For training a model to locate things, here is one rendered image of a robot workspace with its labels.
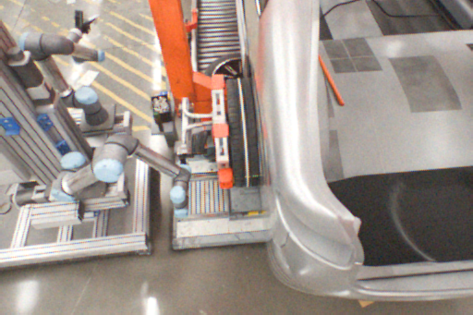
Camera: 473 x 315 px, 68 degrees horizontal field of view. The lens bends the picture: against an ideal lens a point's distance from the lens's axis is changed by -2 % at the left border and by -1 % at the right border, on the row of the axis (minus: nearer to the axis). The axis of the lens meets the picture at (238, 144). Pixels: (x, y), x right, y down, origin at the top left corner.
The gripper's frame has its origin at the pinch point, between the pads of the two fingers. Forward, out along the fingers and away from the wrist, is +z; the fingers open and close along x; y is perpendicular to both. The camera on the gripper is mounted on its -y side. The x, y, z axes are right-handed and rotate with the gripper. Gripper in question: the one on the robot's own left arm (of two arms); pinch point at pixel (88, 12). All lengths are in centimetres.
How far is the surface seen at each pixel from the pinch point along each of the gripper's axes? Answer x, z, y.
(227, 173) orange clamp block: 110, -94, 21
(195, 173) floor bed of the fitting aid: 83, -47, 106
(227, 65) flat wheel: 93, 44, 65
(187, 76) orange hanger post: 72, -24, 20
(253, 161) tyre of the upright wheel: 123, -91, 9
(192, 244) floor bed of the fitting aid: 93, -107, 105
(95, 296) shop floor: 34, -149, 121
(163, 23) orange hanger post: 60, -26, -20
